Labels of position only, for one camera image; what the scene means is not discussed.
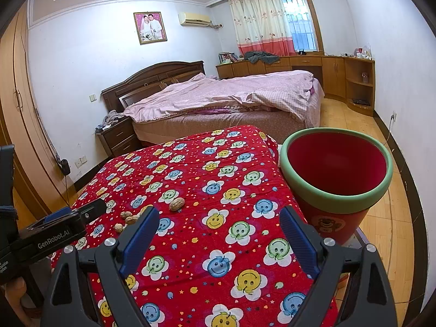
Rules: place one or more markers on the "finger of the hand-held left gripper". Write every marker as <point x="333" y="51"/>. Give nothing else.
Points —
<point x="59" y="213"/>
<point x="90" y="211"/>

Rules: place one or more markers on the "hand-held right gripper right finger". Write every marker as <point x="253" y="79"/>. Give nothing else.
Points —
<point x="299" y="238"/>

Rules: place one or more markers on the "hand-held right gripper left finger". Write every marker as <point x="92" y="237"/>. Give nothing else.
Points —
<point x="141" y="238"/>

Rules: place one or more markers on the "red bin with green rim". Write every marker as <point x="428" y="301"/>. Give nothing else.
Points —
<point x="337" y="167"/>

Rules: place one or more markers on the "person's left hand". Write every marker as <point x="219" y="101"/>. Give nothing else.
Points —
<point x="15" y="293"/>

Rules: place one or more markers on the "black charger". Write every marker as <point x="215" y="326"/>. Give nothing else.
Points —
<point x="64" y="166"/>

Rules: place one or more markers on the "tan peanut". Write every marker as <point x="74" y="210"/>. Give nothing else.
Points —
<point x="177" y="204"/>

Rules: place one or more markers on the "red smiley flower blanket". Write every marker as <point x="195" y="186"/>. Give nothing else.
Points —
<point x="211" y="245"/>

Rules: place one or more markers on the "dark wooden nightstand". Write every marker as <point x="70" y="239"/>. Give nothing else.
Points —
<point x="119" y="139"/>

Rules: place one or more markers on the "pale clothes heap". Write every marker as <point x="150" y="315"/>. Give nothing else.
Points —
<point x="112" y="117"/>

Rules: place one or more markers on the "wooden wardrobe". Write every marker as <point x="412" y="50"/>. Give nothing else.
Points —
<point x="20" y="109"/>

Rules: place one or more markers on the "dark wooden bed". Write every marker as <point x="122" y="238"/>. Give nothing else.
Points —
<point x="153" y="78"/>

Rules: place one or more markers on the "black flat device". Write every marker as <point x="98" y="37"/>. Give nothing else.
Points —
<point x="360" y="101"/>

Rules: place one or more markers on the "pink quilt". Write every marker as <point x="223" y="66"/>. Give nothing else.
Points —
<point x="221" y="92"/>

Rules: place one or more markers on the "long wooden desk cabinet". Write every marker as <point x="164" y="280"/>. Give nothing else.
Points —
<point x="333" y="75"/>

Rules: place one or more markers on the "small cup on shelf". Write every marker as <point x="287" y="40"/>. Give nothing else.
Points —
<point x="365" y="77"/>

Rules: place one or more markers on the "dark grey clothes heap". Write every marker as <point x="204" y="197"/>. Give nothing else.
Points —
<point x="262" y="58"/>

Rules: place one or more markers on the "row of books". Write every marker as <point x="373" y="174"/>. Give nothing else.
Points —
<point x="228" y="58"/>

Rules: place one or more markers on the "pink items on desk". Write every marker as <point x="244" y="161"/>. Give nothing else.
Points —
<point x="362" y="52"/>

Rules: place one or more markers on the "barred window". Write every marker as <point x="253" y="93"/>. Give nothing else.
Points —
<point x="303" y="24"/>

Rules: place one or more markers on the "white air conditioner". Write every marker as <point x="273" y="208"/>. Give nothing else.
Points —
<point x="195" y="18"/>

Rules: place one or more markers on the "floral curtain with red hem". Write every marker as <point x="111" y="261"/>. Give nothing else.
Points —
<point x="259" y="20"/>

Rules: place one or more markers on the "white light switch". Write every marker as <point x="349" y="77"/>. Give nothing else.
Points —
<point x="92" y="97"/>

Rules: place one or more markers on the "framed wall photo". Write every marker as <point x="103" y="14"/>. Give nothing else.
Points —
<point x="150" y="28"/>

